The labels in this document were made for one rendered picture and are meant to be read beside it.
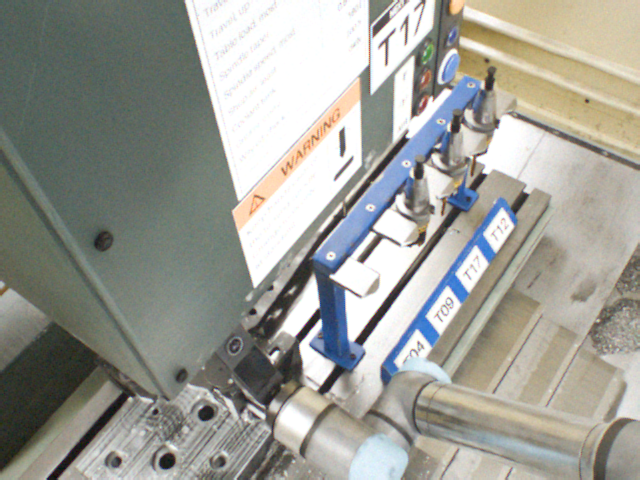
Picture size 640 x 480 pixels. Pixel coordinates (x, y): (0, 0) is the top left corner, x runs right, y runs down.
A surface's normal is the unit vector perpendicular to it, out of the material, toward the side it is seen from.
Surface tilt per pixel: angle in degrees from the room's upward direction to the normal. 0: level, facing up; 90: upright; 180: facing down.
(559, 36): 90
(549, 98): 90
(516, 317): 7
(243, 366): 60
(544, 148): 24
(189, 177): 90
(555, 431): 40
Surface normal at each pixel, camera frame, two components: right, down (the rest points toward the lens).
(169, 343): 0.81, 0.46
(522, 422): -0.62, -0.65
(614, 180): -0.29, -0.22
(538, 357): 0.02, -0.65
